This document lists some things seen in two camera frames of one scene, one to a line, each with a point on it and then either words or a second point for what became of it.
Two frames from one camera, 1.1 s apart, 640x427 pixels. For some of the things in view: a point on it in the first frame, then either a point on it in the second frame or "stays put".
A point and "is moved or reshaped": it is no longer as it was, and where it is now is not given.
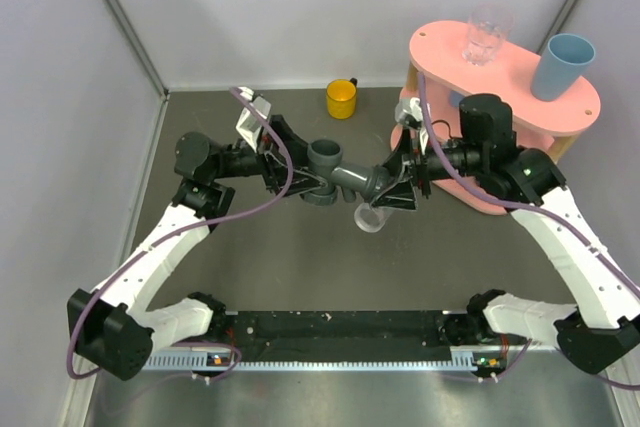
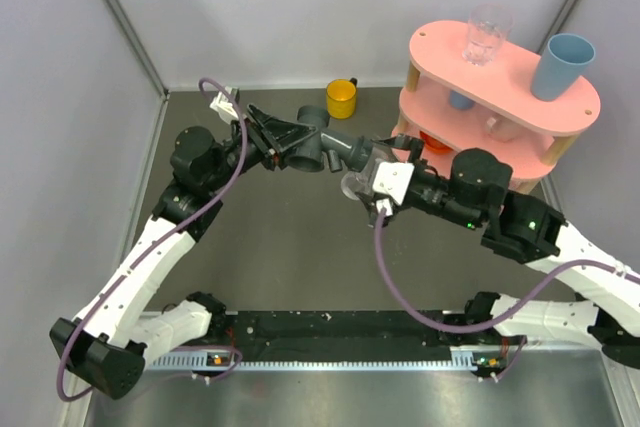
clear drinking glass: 488,23 stays put
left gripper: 272,160 -> 272,136
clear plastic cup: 371,220 is moved or reshaped
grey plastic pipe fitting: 349,180 -> 310,157
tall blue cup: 565,59 stays put
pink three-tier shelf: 446,78 stays put
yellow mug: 341,98 stays put
